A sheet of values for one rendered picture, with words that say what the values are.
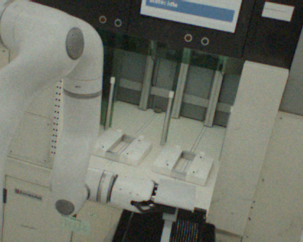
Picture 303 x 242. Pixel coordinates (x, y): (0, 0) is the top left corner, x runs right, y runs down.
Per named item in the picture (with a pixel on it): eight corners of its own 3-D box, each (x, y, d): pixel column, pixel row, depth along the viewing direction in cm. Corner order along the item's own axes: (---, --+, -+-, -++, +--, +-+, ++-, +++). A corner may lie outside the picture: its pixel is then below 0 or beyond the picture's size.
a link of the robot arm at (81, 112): (86, 109, 90) (81, 223, 103) (106, 83, 104) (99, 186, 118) (45, 103, 91) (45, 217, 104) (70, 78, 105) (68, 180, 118)
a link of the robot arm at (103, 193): (104, 191, 118) (115, 193, 117) (95, 207, 109) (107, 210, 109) (107, 163, 115) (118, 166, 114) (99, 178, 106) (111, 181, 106)
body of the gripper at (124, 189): (112, 190, 118) (151, 199, 117) (102, 209, 108) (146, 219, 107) (115, 166, 115) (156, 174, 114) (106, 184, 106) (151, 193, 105)
